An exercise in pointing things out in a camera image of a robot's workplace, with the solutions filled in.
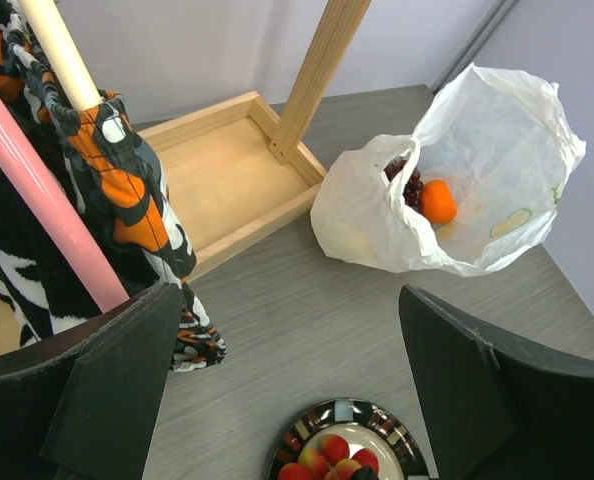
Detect patterned round plate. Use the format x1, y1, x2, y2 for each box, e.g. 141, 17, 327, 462
266, 397, 430, 479

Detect fake red cherry bunch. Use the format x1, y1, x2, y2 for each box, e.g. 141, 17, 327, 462
270, 433, 380, 480

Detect cream hanger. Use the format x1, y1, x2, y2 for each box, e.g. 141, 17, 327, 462
19, 0, 102, 111

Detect wooden clothes rack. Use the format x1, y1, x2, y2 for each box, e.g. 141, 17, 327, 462
141, 1, 369, 281

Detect white plastic bag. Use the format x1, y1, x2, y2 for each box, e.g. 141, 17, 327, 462
311, 65, 586, 277

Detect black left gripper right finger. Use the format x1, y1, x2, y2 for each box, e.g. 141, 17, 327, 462
399, 285, 594, 479

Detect black white zebra garment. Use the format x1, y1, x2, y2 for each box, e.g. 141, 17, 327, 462
0, 169, 101, 347

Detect fake purple grapes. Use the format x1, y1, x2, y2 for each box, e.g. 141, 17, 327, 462
383, 156, 424, 213

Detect aluminium corner frame post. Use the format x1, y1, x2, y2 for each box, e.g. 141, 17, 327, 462
430, 0, 517, 94

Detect fake orange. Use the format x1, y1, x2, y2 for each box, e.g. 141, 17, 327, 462
420, 180, 457, 224

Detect pink hanger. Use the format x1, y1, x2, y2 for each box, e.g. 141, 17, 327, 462
0, 100, 129, 312

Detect orange black patterned garment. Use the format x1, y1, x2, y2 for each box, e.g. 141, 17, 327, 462
0, 1, 227, 372

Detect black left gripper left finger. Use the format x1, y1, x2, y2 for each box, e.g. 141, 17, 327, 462
0, 283, 181, 479

